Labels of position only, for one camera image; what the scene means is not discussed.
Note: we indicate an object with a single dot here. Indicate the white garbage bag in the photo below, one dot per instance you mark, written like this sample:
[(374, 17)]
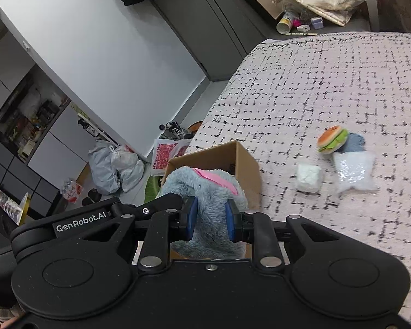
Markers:
[(129, 167)]

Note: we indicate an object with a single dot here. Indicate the water bottle pack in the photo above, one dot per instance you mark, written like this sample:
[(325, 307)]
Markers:
[(71, 190)]

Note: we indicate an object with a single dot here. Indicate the white black patterned blanket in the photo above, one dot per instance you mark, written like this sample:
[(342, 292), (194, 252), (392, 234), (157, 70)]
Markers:
[(282, 98)]

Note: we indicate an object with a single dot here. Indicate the small purple box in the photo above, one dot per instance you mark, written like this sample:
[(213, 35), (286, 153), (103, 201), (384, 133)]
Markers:
[(317, 23)]

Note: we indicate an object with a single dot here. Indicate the blue plush toy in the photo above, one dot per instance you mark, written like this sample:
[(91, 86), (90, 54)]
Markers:
[(212, 189)]

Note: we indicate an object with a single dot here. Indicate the grey door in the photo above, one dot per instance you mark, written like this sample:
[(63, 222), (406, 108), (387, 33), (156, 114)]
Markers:
[(218, 33)]

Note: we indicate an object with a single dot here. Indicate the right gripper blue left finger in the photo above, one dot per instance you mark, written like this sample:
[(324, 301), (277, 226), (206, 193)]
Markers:
[(165, 227)]

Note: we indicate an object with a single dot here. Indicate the green cartoon floor mat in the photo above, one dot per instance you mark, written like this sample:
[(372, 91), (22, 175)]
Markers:
[(152, 188)]

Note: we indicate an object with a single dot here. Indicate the red white plastic bag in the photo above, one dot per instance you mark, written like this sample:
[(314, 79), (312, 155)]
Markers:
[(163, 151)]

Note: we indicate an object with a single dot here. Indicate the blue denim fabric piece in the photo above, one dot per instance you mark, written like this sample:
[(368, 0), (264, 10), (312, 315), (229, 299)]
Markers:
[(354, 143)]

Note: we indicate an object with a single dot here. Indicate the grey garbage bag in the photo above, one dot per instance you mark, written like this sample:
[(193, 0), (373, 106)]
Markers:
[(103, 173)]

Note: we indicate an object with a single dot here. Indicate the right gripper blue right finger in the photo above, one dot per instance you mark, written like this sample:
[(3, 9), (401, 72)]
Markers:
[(257, 230)]

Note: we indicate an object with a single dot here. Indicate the grey wall cabinet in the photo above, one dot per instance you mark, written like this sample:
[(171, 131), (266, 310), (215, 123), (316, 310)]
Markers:
[(43, 140)]

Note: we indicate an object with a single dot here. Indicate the paper cup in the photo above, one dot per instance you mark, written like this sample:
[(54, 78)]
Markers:
[(285, 25)]

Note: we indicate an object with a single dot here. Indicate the clear plastic bead bag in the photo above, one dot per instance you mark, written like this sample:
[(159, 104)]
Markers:
[(354, 171)]

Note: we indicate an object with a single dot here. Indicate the toy hamburger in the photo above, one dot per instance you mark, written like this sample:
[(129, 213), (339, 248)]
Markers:
[(332, 139)]

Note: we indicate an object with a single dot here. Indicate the sneakers by wall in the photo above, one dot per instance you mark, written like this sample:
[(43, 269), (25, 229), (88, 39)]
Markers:
[(174, 131)]

